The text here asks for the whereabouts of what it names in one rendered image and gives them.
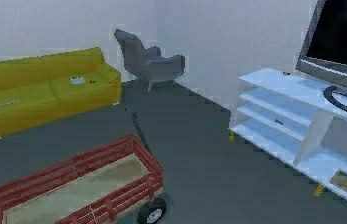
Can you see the yellow sofa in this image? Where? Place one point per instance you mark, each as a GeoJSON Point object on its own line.
{"type": "Point", "coordinates": [31, 86]}

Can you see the olive square book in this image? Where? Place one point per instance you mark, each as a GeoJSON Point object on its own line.
{"type": "Point", "coordinates": [345, 181]}

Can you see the pale blue box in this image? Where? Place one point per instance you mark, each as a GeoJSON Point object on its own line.
{"type": "Point", "coordinates": [77, 80]}

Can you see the red slatted wagon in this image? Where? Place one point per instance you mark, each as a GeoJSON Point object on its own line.
{"type": "Point", "coordinates": [81, 186]}

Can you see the grey television set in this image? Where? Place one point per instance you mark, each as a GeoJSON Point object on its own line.
{"type": "Point", "coordinates": [339, 40]}

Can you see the small dark object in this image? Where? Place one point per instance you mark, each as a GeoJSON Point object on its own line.
{"type": "Point", "coordinates": [92, 81]}

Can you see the grey armchair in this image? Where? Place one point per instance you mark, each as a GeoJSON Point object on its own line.
{"type": "Point", "coordinates": [147, 61]}

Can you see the grey flat remote control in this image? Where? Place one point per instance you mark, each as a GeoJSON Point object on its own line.
{"type": "Point", "coordinates": [6, 103]}

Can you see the white shelf unit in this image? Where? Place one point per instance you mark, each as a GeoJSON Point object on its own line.
{"type": "Point", "coordinates": [291, 113]}

